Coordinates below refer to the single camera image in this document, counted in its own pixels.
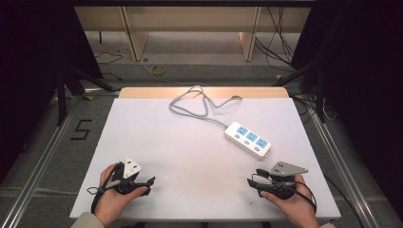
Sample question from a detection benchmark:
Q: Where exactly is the thin black floor cable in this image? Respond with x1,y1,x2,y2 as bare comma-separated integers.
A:
94,50,125,82

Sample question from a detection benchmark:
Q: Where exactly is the aluminium floor rail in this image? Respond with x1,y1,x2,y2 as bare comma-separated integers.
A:
302,101,383,228
0,93,84,228

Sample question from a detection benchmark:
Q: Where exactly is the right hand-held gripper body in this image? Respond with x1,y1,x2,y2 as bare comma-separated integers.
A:
265,161,309,200

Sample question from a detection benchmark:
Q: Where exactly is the black curtain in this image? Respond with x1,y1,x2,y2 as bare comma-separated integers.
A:
0,0,104,184
289,0,403,219

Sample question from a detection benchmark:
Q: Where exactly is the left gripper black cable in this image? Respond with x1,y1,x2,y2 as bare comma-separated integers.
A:
86,162,124,215

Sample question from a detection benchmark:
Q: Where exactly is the person's right hand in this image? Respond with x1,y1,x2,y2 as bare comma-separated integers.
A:
259,174,320,228

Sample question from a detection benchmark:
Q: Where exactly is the white power strip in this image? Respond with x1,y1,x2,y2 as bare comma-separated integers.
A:
222,121,273,161

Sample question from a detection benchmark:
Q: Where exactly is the wooden shelf unit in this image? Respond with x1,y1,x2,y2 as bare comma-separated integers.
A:
73,6,312,63

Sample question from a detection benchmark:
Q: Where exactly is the yellow tape roll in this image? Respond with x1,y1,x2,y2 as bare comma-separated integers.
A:
149,65,166,77

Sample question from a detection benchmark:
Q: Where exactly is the grey power strip cable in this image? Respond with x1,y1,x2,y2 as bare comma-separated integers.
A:
168,85,243,130

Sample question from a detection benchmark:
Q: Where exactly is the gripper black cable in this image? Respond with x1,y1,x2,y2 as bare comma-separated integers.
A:
294,180,318,214
86,162,124,215

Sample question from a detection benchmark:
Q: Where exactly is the black metal stand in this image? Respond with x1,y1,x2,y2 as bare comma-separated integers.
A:
55,65,117,127
271,58,328,124

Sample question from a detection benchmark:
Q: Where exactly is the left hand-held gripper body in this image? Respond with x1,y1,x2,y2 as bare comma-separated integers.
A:
111,155,143,195

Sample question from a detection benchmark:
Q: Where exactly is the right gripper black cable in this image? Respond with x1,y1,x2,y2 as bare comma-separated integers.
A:
294,180,318,214

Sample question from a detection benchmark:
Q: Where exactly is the person's left hand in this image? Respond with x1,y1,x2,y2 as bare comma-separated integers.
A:
94,162,148,228

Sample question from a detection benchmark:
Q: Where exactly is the white table board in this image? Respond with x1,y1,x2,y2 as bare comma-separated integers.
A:
68,97,342,222

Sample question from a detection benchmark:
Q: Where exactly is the bundle of black floor cables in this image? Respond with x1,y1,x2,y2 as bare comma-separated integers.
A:
254,6,297,74

